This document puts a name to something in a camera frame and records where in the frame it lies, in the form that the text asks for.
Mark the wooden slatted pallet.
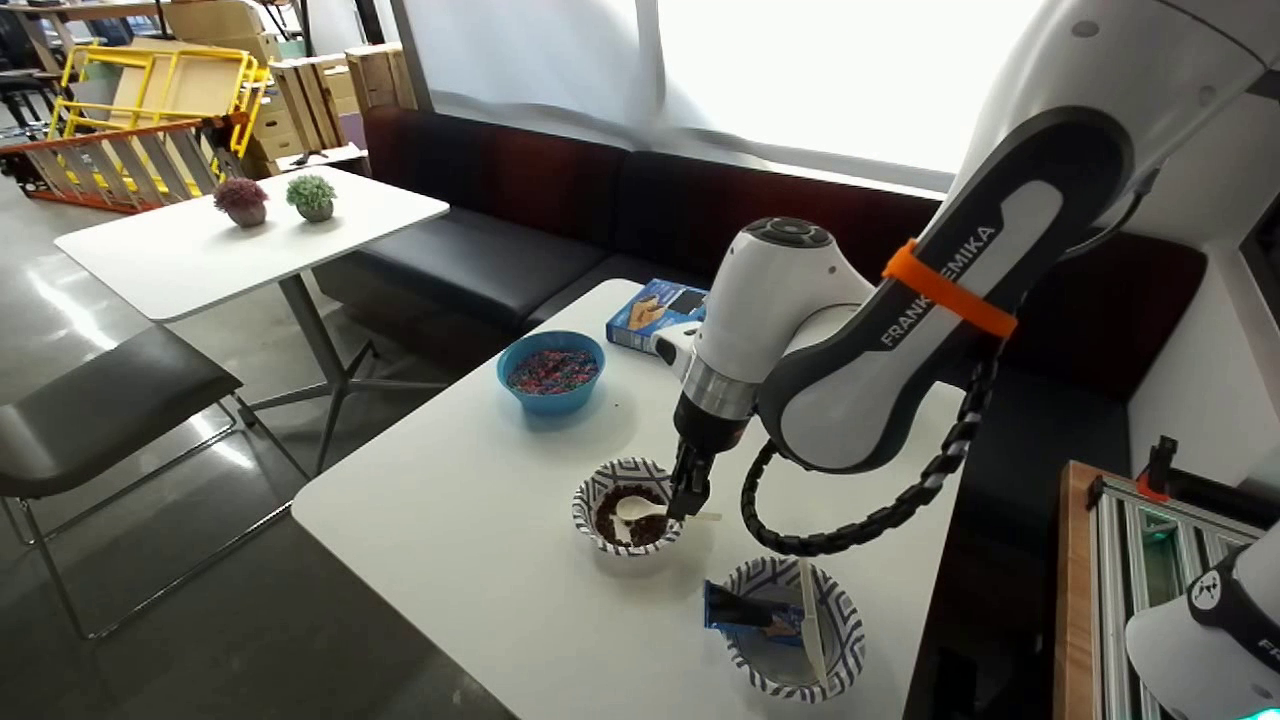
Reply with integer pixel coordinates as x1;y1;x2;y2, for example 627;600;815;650
0;116;244;217

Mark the dark blue snack packet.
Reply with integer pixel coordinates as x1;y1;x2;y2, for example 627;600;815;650
699;579;802;656

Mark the yellow metal rack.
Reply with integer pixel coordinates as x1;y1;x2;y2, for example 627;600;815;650
47;36;274;161

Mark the black sofa seat cushion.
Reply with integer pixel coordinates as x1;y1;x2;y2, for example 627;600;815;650
311;204;609;354

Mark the orange strap on arm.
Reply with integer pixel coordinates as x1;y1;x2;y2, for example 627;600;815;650
879;240;1021;343

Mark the patterned paper bowl with beans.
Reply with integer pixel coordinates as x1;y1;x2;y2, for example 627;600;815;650
572;456;692;573

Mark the black clamp with red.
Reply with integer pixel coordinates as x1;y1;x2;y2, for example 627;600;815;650
1132;433;1280;532

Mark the white plastic spoon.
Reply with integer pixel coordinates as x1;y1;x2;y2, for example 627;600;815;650
604;486;670;527

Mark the white side table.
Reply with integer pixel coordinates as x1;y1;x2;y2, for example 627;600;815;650
50;162;454;472

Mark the patterned paper bowl with packet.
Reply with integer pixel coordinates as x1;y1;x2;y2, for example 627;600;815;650
699;555;873;707

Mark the white rounded device black emblem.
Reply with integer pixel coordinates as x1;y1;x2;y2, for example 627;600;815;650
1124;525;1280;720

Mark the blue cookie box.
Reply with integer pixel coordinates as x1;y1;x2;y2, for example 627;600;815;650
604;275;711;365

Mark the grey chair with metal legs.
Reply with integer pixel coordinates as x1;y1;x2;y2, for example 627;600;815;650
0;323;311;643

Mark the white window curtain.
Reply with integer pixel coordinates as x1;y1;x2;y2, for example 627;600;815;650
394;0;1056;193

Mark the dark sofa backrest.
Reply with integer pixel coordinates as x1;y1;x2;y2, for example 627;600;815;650
362;113;1211;390

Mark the wooden plank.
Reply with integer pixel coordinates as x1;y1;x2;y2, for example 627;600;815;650
1051;456;1110;720

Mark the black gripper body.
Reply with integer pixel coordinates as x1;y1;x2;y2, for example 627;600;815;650
670;395;753;493

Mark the blue plastic bowl with candies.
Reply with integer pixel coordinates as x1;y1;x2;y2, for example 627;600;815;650
490;326;609;427

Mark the white wrist camera block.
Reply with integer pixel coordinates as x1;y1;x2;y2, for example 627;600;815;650
647;323;707;384

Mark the wooden drawer cabinet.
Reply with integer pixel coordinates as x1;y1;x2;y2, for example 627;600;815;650
251;44;425;171

